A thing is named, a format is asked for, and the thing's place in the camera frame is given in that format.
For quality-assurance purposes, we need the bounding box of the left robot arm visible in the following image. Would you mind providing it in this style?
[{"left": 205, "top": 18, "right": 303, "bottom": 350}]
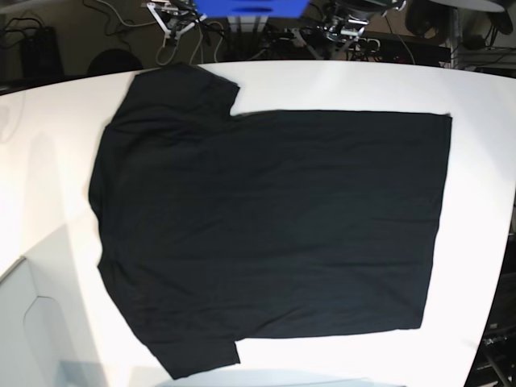
[{"left": 318, "top": 0, "right": 406, "bottom": 50}]

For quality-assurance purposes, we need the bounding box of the black T-shirt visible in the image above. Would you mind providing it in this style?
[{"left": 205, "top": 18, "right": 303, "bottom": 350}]
[{"left": 89, "top": 65, "right": 452, "bottom": 379}]

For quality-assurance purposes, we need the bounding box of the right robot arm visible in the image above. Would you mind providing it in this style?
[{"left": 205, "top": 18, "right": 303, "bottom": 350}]
[{"left": 141, "top": 0, "right": 206, "bottom": 47}]

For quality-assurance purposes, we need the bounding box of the blue box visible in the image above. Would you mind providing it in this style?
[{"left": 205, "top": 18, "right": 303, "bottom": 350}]
[{"left": 194, "top": 0, "right": 310, "bottom": 19}]

